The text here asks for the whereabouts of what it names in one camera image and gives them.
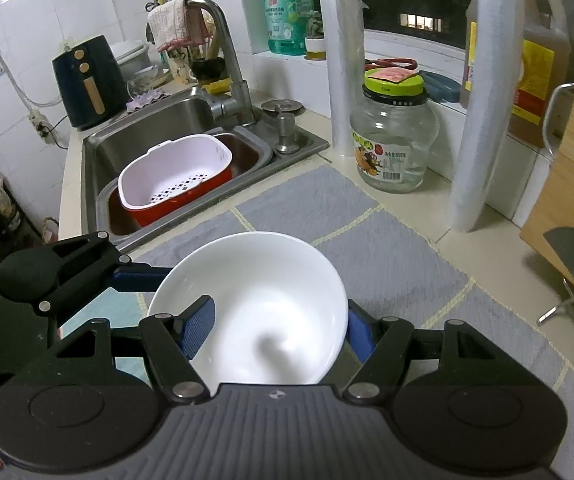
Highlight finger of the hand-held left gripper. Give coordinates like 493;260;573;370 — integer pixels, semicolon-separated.
37;232;168;313

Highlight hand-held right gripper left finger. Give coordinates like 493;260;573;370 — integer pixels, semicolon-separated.
57;295;216;406

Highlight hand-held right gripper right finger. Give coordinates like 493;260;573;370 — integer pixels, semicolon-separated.
343;300;518;406

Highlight white floral bowl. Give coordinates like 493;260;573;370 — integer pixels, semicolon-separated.
146;231;350;386

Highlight grey checked cloth mat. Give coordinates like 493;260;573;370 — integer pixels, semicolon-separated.
57;164;574;461

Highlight red plastic basin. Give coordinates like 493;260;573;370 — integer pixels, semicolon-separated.
122;167;233;228

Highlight white colander basket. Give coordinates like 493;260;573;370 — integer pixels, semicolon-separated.
118;134;232;210

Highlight stainless steel sink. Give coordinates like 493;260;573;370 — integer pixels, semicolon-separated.
81;85;330;251

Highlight purple cloth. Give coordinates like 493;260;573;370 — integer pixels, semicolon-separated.
126;87;170;111

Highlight white power socket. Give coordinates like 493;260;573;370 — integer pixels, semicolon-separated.
30;110;53;146

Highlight glass jar with green lid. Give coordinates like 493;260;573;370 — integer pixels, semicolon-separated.
349;69;440;193

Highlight black air fryer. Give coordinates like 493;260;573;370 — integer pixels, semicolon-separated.
51;35;130;132

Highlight metal soap dispenser pump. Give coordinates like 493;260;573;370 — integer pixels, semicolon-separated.
273;107;300;155

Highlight black utensil holder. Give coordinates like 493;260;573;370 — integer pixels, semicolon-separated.
189;57;228;85

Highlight white rice cooker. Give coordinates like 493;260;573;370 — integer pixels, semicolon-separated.
110;40;150;68

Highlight metal drain cover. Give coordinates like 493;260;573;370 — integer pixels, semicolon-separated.
260;99;305;115

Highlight metal faucet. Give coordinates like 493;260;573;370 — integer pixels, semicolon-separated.
187;0;258;128

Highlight short plastic wrap roll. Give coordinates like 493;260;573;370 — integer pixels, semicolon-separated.
319;0;366;158

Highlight tall plastic wrap roll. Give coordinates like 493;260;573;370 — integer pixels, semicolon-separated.
449;0;525;233

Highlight blue soap dish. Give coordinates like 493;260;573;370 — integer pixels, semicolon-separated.
419;71;468;107

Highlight pink and white rag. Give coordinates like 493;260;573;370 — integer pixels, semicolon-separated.
147;0;190;51

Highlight small potted plant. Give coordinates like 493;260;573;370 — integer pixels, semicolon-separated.
304;10;327;61

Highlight green detergent bottle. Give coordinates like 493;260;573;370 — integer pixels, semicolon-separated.
260;0;314;56

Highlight cooking oil bottle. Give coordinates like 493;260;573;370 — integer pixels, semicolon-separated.
459;0;574;148

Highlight metal wire rack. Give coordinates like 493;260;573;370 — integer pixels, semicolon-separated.
538;260;574;326

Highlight white cable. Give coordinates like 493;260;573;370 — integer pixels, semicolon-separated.
0;27;48;113

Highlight red handled scissors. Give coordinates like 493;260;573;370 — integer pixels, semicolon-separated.
364;57;419;72

